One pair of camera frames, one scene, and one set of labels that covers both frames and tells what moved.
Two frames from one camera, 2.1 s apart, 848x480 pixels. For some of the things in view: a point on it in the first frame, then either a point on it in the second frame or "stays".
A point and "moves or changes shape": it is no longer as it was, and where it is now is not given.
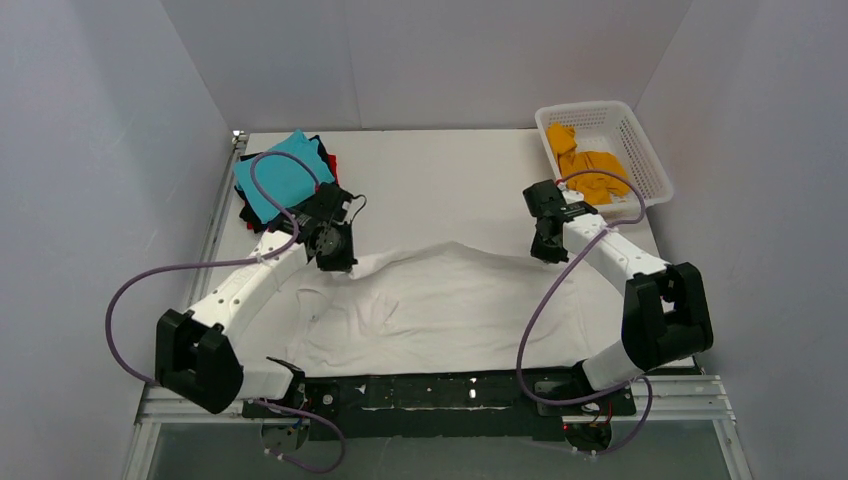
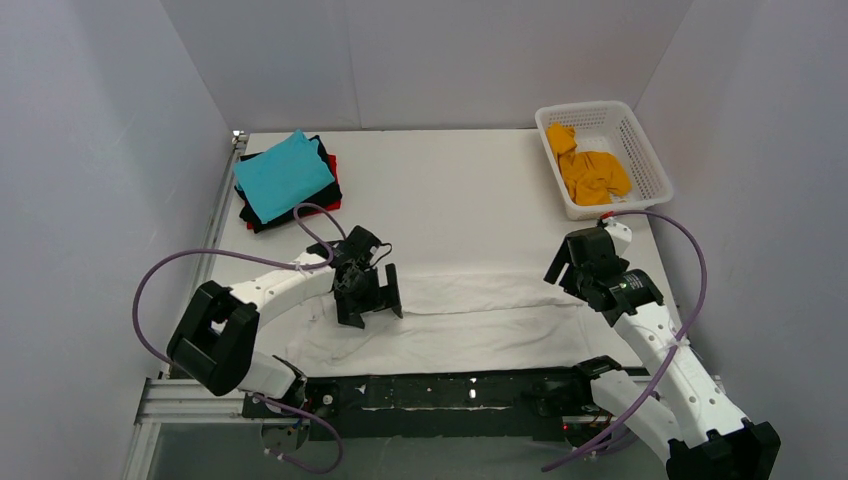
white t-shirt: x=443 y=309 moves or changes shape
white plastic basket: x=597 y=150 stays
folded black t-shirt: x=254 y=222 stays
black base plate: x=475 y=404 stays
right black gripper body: x=546 y=246 to x=577 y=273
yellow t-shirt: x=592 y=189 stays
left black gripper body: x=341 y=261 to x=369 y=296
